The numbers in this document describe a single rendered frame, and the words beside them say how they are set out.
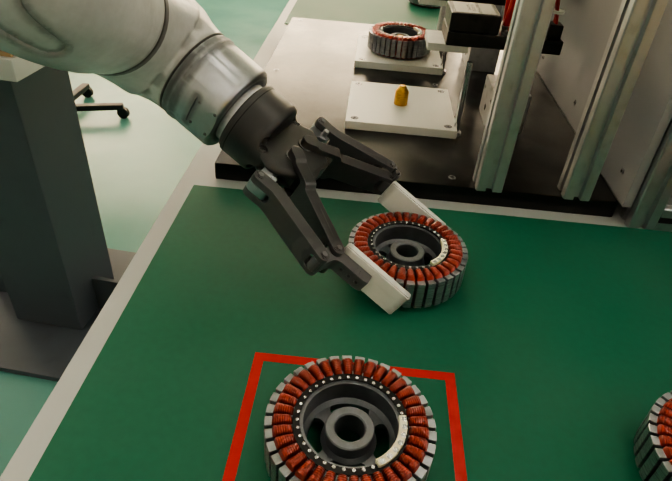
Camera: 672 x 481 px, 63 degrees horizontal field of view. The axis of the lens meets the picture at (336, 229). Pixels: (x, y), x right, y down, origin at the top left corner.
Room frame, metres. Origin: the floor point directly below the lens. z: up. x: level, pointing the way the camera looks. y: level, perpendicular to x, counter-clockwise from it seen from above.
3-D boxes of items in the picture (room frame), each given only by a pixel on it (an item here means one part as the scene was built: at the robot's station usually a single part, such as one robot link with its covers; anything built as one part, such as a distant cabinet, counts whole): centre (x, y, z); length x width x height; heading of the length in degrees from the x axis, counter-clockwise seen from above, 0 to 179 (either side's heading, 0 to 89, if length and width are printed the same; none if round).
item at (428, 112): (0.76, -0.08, 0.78); 0.15 x 0.15 x 0.01; 88
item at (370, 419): (0.22, -0.02, 0.77); 0.11 x 0.11 x 0.04
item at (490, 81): (0.75, -0.22, 0.80); 0.07 x 0.05 x 0.06; 178
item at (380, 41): (1.00, -0.09, 0.80); 0.11 x 0.11 x 0.04
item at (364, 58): (1.00, -0.09, 0.78); 0.15 x 0.15 x 0.01; 88
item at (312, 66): (0.88, -0.10, 0.76); 0.64 x 0.47 x 0.02; 178
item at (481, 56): (0.99, -0.23, 0.80); 0.07 x 0.05 x 0.06; 178
